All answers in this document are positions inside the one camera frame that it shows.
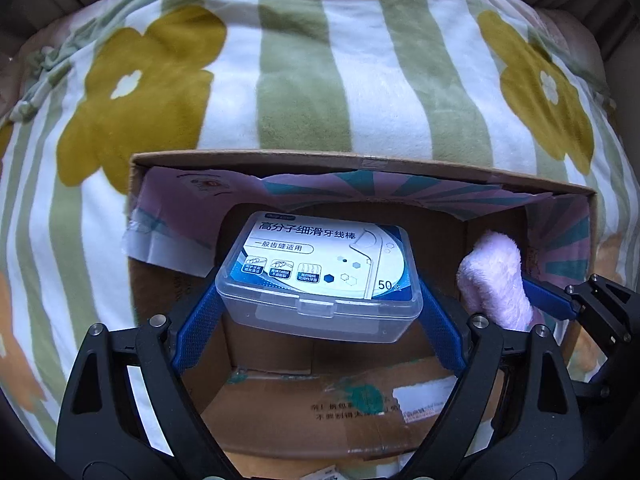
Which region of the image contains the clear floss pick box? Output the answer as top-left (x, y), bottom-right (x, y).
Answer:
top-left (215, 211), bottom-right (423, 344)

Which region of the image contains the open cardboard box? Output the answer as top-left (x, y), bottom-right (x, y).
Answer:
top-left (124, 150), bottom-right (596, 460)

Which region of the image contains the floral striped blanket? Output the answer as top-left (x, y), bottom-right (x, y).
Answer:
top-left (1, 0), bottom-right (639, 453)

